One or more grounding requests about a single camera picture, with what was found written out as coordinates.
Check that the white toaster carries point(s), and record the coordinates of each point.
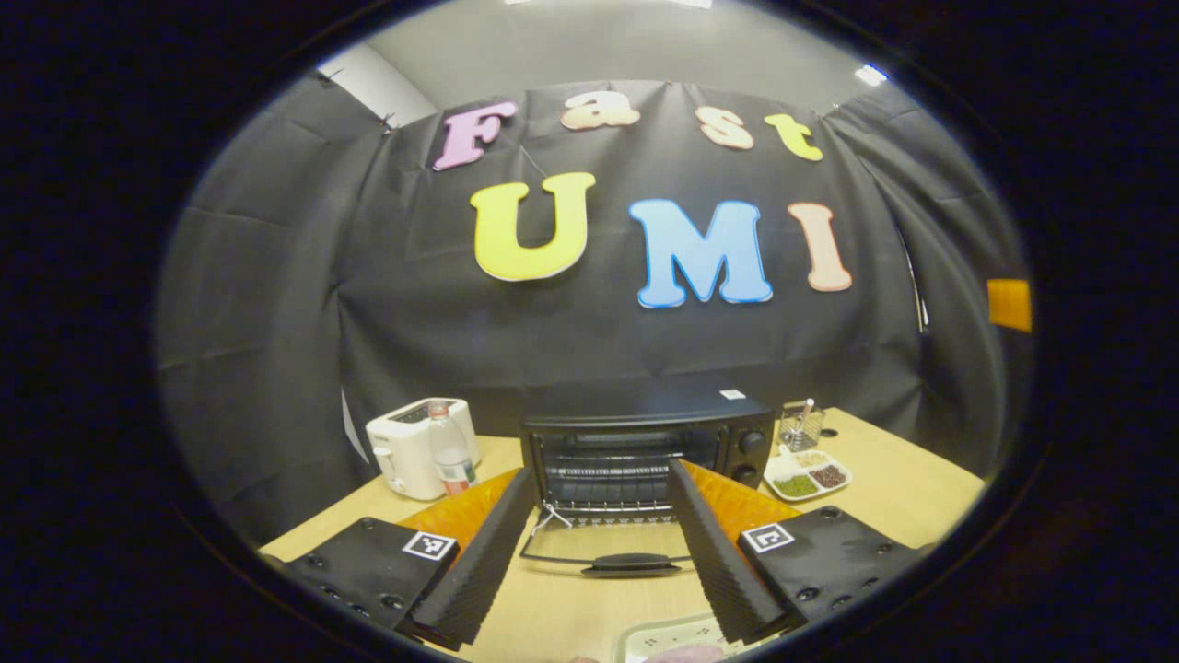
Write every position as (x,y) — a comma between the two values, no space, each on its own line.
(401,451)

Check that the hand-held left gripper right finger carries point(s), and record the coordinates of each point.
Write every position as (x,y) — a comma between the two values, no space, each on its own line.
(714,562)

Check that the small ceiling light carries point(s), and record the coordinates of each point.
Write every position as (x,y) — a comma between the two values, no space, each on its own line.
(870,75)

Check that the pale stick utensil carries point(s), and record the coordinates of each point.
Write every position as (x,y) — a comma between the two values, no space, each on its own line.
(809,408)

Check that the clear plastic water bottle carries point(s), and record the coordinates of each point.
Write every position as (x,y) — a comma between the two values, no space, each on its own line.
(451,456)

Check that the pink ham slice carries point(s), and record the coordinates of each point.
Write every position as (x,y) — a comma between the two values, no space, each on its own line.
(686,655)

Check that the cream floral plate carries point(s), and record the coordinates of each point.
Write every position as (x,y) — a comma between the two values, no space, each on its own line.
(663,633)

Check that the black electric oven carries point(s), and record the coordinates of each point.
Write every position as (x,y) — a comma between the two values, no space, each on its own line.
(636,410)

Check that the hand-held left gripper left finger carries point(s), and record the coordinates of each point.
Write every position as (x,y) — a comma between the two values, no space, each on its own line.
(484,571)

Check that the white divided bean dish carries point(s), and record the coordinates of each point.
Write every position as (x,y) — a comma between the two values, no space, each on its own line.
(811,474)

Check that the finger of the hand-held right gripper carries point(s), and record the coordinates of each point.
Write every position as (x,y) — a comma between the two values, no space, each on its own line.
(1009,304)

